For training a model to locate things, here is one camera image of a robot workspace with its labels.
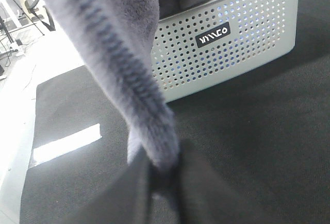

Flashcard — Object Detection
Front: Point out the grey perforated laundry basket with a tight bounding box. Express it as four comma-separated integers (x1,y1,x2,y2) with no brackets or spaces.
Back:
151,0,298,101

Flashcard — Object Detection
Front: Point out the grey microfibre towel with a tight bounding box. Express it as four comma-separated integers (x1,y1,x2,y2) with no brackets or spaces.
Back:
43,0,210,172

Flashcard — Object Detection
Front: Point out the left clear tape strip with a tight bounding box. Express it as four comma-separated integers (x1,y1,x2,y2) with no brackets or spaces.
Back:
29,124,102,168

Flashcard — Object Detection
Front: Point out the black table mat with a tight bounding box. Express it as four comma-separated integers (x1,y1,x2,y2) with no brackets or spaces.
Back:
20,0,329,223

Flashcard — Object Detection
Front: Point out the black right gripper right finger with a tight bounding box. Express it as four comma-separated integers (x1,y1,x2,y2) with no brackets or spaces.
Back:
176,140,266,223

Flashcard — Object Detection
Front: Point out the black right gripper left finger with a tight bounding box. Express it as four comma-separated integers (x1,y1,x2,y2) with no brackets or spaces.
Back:
61,148,152,223

